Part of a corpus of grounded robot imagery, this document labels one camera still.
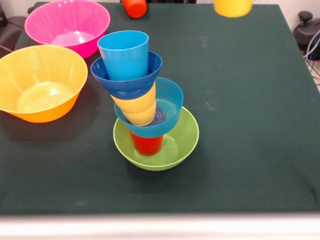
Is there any tangle of cables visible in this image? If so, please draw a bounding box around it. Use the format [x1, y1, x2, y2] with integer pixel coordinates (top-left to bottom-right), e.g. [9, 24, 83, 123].
[303, 29, 320, 86]

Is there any orange plastic cup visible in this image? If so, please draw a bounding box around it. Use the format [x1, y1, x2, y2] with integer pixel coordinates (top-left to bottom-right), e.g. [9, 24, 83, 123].
[121, 0, 148, 19]

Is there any light blue plastic bowl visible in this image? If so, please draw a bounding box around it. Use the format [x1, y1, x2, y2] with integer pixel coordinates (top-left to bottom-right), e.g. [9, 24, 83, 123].
[114, 76, 184, 139]

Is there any amber yellow plastic cup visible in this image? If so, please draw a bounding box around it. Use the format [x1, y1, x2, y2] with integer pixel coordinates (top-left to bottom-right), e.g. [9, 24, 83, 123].
[122, 104, 157, 127]

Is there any large yellow-orange plastic bowl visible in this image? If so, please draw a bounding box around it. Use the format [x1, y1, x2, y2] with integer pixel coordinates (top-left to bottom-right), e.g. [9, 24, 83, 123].
[0, 44, 89, 124]

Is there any light blue plastic cup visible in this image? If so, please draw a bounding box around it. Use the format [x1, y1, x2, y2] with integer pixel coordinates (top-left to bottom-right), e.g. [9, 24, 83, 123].
[97, 30, 150, 81]

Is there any dark green table cloth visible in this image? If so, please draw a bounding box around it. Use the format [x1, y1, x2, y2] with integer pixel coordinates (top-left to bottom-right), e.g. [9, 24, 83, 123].
[0, 1, 320, 215]

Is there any green plastic bowl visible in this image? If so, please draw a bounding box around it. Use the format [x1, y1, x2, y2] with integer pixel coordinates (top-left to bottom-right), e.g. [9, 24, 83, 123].
[113, 106, 200, 172]

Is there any large pink plastic bowl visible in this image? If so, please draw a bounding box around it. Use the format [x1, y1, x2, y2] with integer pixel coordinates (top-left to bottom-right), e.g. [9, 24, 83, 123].
[24, 0, 111, 60]

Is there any dark blue plastic bowl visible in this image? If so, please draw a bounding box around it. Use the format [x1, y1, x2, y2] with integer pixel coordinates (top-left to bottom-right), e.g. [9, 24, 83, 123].
[90, 51, 163, 101]

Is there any red plastic cup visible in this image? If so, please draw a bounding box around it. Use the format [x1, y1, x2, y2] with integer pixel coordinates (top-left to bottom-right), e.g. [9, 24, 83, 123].
[129, 131, 165, 157]

